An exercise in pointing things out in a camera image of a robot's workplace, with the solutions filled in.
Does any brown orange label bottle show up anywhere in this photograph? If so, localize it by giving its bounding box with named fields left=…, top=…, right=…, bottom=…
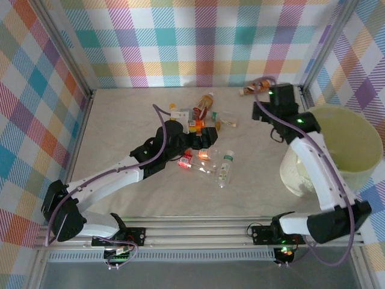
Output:
left=239, top=77, right=273, bottom=96

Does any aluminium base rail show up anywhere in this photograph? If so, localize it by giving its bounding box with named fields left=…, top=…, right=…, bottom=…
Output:
left=33, top=216, right=365, bottom=250

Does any grey slotted cable duct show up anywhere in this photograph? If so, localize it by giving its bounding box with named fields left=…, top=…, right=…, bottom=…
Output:
left=48, top=251, right=276, bottom=263

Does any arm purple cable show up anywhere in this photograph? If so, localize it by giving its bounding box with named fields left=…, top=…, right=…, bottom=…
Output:
left=44, top=104, right=171, bottom=267
left=254, top=76, right=356, bottom=269

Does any pale yellow round bin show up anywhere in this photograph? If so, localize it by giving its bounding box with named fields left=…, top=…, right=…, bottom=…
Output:
left=279, top=104, right=384, bottom=198

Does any clear bottle green cap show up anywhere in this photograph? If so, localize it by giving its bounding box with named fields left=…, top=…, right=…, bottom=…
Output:
left=210, top=111, right=240, bottom=129

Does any circuit board with lit LED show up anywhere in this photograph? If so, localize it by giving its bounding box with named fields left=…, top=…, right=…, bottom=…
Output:
left=276, top=245, right=297, bottom=263

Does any aluminium side rail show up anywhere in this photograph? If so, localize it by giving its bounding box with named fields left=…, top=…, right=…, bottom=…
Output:
left=64, top=90, right=97, bottom=184
left=297, top=85, right=315, bottom=109

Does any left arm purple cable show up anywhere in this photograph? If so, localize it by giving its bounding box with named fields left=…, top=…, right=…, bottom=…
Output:
left=44, top=104, right=171, bottom=267

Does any green print bottle white cap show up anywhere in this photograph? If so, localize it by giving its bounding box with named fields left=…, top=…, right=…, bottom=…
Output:
left=215, top=149, right=235, bottom=190

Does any aluminium frame post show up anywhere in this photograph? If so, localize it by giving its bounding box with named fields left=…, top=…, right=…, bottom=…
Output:
left=29, top=0, right=97, bottom=99
left=299, top=0, right=359, bottom=94

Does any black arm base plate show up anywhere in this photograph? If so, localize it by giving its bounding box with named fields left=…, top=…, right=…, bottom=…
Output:
left=251, top=225, right=306, bottom=246
left=91, top=227, right=147, bottom=248

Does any red label clear bottle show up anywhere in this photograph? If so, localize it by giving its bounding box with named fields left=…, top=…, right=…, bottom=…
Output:
left=177, top=152, right=218, bottom=176

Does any thin black wire loop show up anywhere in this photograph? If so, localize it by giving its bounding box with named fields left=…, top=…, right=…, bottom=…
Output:
left=247, top=222, right=260, bottom=240

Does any red tea bottle white cap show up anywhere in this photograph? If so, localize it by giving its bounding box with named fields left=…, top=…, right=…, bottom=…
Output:
left=189, top=92, right=215, bottom=121

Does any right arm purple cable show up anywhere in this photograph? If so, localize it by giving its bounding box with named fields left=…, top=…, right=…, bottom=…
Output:
left=254, top=76, right=356, bottom=269

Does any green terminal circuit board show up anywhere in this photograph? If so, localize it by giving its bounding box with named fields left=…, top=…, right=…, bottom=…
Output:
left=103, top=246, right=134, bottom=266

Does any clear bottle small orange label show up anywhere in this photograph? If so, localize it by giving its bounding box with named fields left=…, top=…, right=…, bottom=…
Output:
left=197, top=147, right=222, bottom=162

